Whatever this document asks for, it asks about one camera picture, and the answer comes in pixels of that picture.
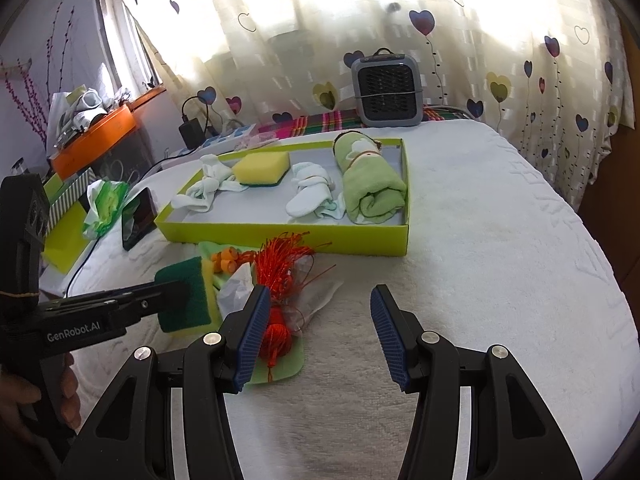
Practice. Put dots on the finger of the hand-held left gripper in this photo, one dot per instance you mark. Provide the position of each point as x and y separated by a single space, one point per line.
145 297

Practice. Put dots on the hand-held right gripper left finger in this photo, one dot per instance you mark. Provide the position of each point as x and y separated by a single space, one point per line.
252 335

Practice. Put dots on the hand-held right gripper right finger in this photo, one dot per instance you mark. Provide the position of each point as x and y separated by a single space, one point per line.
387 335

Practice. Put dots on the clear plastic bag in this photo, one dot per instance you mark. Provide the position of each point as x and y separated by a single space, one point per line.
235 292

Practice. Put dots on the yellow green scouring sponge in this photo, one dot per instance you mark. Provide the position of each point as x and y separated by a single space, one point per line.
197 280
262 167

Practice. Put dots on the small orange foam pieces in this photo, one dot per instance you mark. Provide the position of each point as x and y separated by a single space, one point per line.
225 260

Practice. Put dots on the lime green cardboard box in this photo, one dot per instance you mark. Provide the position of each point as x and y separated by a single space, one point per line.
300 240

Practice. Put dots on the knotted pale blue socks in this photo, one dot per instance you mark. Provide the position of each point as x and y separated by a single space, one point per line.
217 170
192 200

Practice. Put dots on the banded pale sock bundle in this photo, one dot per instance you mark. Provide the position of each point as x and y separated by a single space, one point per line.
310 195

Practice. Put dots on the green towel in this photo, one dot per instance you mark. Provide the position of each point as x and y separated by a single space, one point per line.
370 180

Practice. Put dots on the person's left hand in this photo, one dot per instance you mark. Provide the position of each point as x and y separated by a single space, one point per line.
15 400

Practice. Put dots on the lime green striped box lid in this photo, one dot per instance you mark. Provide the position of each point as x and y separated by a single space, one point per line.
67 240

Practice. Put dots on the black smartphone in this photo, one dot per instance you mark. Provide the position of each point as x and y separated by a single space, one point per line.
137 220

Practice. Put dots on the green tissue pack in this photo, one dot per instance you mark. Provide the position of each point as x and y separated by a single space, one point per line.
105 205

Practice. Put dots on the orange shelf bin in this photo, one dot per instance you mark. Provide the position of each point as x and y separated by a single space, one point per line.
95 137

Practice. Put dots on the white plastic bag clutter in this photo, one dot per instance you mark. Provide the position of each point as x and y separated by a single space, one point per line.
82 110

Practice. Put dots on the black charger adapter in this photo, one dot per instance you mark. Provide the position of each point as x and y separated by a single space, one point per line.
192 131

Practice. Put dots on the white blue power strip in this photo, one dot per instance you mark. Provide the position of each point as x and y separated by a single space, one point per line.
235 133

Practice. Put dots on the small clear packets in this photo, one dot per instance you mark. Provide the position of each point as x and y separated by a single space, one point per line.
265 140

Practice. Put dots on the plaid cloth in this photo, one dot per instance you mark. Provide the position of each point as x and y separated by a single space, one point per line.
310 122

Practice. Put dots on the window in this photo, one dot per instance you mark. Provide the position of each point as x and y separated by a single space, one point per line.
127 40

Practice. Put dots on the grey space heater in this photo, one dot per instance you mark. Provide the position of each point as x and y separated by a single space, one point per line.
389 85

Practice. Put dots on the heart print curtain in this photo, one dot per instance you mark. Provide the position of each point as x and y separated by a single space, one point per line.
310 20

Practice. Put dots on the pink branch wall decal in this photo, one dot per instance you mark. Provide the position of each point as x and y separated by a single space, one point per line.
30 95

